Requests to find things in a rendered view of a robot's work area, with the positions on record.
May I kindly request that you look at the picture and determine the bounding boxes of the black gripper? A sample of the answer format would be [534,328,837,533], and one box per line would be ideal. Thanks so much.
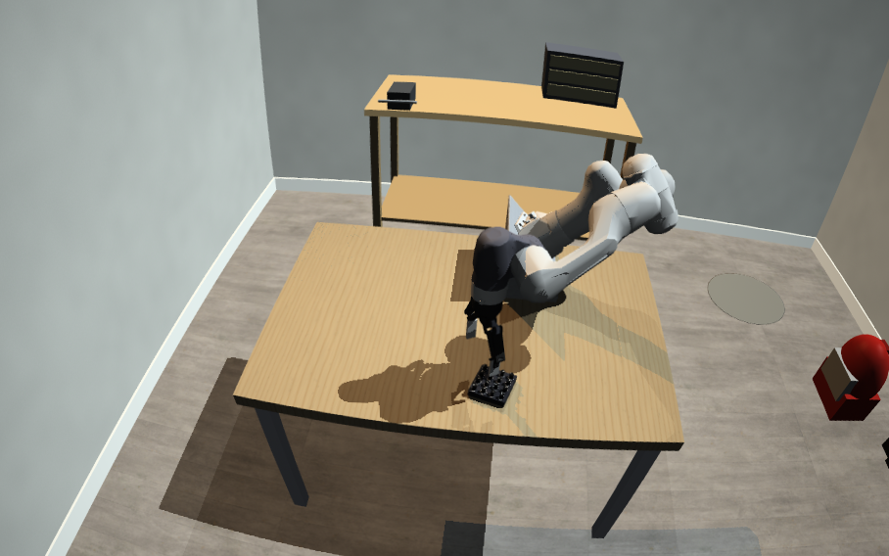
[464,296,505,376]

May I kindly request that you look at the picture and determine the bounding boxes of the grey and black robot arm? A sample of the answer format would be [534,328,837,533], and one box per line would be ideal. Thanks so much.
[471,154,678,305]

